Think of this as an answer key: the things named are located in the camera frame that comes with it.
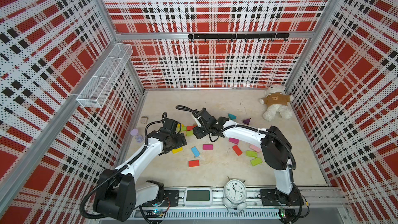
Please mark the red block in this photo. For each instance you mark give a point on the red block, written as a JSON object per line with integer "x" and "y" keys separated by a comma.
{"x": 190, "y": 128}
{"x": 193, "y": 163}
{"x": 237, "y": 150}

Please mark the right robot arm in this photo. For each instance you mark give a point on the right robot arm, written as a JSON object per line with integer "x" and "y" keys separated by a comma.
{"x": 276, "y": 150}

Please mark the red block bottom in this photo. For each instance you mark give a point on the red block bottom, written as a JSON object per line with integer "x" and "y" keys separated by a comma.
{"x": 193, "y": 163}

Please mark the magenta block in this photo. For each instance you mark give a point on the magenta block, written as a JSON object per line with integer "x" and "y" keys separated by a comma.
{"x": 208, "y": 147}
{"x": 234, "y": 141}

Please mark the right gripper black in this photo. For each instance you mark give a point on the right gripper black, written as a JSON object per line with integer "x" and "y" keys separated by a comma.
{"x": 197, "y": 133}

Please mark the white digital display device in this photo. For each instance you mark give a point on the white digital display device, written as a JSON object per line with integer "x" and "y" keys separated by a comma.
{"x": 198, "y": 197}

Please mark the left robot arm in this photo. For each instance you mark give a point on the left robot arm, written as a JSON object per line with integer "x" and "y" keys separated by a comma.
{"x": 117, "y": 195}

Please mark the pink rectangular block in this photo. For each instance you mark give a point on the pink rectangular block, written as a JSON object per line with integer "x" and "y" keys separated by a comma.
{"x": 255, "y": 148}

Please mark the small wooden block by wall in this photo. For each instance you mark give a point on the small wooden block by wall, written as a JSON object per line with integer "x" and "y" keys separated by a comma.
{"x": 144, "y": 120}

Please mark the yellow rectangular block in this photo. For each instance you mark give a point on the yellow rectangular block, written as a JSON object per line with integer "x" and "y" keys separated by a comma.
{"x": 174, "y": 151}

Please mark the white wire mesh basket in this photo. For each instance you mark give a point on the white wire mesh basket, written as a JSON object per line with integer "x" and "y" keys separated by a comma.
{"x": 111, "y": 65}

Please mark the lime green block lowest right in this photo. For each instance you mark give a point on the lime green block lowest right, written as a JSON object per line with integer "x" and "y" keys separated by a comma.
{"x": 256, "y": 161}

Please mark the white teddy bear brown shirt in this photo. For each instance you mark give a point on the white teddy bear brown shirt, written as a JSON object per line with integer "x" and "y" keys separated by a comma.
{"x": 276, "y": 101}

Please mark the blue rectangular block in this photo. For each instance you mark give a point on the blue rectangular block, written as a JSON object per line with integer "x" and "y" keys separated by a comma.
{"x": 195, "y": 152}

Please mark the lilac round block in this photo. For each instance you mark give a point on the lilac round block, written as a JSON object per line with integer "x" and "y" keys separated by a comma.
{"x": 136, "y": 134}

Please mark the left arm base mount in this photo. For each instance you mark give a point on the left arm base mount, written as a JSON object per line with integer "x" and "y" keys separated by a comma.
{"x": 165, "y": 198}

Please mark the white analog alarm clock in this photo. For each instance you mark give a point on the white analog alarm clock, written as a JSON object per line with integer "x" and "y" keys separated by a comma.
{"x": 235, "y": 195}

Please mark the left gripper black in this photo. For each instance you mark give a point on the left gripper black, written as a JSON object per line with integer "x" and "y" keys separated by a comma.
{"x": 181, "y": 141}

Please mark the teal triangle block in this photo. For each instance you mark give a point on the teal triangle block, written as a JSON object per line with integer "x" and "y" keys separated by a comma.
{"x": 232, "y": 117}

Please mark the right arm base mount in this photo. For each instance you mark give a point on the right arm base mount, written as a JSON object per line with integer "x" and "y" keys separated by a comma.
{"x": 273, "y": 197}

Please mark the black hook rail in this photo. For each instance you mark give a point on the black hook rail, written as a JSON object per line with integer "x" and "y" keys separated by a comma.
{"x": 271, "y": 36}

